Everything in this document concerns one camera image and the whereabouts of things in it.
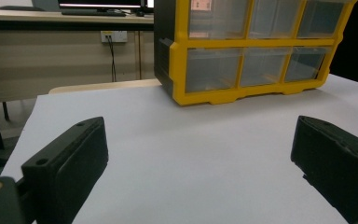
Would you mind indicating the beige office desk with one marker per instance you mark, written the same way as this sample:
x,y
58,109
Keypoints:
x,y
43,59

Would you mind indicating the pink label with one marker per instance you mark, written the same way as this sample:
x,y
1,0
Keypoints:
x,y
200,4

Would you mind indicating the black keyboard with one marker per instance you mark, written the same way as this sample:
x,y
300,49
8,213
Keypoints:
x,y
93,13

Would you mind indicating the set of clear plastic drawers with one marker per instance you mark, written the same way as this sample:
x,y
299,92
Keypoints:
x,y
213,70

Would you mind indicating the black computer monitor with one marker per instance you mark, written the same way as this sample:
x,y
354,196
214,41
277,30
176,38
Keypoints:
x,y
99,3

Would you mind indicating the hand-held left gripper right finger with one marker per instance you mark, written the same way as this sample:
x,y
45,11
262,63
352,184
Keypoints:
x,y
338,161

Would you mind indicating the beige wooden table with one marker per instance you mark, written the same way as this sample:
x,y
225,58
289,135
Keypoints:
x,y
105,85

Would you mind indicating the yellow and black drawer cabinet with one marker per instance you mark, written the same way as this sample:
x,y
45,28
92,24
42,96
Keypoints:
x,y
180,68

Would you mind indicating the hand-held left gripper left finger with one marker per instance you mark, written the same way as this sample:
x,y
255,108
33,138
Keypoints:
x,y
74,161

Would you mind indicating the white wall socket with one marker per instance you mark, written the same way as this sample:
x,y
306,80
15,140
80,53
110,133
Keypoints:
x,y
118,36

